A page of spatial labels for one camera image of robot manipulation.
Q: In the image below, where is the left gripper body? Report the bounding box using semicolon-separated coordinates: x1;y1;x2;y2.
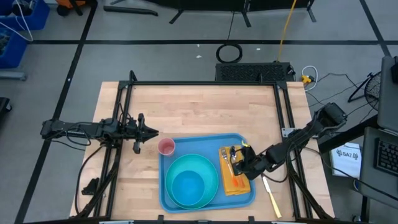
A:
124;113;146;156

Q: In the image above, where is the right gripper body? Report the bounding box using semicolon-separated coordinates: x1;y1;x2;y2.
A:
238;148;276;182

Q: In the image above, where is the fork with orange handle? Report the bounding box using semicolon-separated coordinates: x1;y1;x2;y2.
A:
220;148;239;188

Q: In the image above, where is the spoon with orange handle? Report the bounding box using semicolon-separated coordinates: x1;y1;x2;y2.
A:
229;144;249;189

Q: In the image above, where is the pink plastic cup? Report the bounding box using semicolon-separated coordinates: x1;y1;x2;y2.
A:
157;137;177;157

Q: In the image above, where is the yellow cloth napkin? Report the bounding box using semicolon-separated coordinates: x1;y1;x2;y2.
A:
218;144;252;197

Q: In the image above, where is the knife with yellow handle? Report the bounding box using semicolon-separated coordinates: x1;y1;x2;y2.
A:
261;174;283;219

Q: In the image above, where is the teal plastic plate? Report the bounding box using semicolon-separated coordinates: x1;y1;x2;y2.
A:
164;153;220;210

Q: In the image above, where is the blue plastic bowl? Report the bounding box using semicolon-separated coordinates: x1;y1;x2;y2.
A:
171;170;206;207

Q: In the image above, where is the blue plastic tray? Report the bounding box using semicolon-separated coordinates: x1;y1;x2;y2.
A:
158;133;257;214

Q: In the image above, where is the white SA7 paper sheet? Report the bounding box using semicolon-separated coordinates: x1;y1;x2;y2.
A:
329;142;363;180

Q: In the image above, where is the grey desk with keyboard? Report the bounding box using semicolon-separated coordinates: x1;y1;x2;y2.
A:
359;126;398;210

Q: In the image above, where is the black bar on floor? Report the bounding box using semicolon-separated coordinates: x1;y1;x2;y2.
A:
103;5;159;17

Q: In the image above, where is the black keyboard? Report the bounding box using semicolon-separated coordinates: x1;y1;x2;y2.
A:
374;138;398;178

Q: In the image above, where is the black partition screen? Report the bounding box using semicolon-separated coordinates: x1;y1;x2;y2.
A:
146;0;317;28

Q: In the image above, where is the orange and black equipment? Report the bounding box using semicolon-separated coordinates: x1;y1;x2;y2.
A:
55;0;98;16

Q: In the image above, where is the small blue storage bin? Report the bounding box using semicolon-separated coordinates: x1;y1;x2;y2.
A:
0;27;29;69

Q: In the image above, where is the large blue storage bin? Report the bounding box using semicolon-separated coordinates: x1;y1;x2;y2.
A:
0;0;50;31

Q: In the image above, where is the black metal table frame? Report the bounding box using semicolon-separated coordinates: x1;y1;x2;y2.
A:
73;70;335;224

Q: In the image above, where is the black bracket mount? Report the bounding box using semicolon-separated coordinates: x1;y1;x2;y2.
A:
81;177;100;196

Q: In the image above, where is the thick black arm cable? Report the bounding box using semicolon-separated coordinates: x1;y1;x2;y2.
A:
74;144;106;215

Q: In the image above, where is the white looped cable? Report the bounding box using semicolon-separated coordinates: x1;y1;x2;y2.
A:
300;65;319;91

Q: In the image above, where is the coiled black cable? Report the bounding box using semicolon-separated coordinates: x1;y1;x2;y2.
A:
216;42;244;64

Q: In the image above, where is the black power cable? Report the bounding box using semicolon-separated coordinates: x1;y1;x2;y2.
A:
303;146;398;202

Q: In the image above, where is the yellow extension cable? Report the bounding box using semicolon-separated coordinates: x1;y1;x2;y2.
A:
275;0;298;63

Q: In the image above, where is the black wire fan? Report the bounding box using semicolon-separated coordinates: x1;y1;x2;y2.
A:
347;71;382;112

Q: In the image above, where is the white cable on bins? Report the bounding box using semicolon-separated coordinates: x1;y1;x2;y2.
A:
0;0;34;43

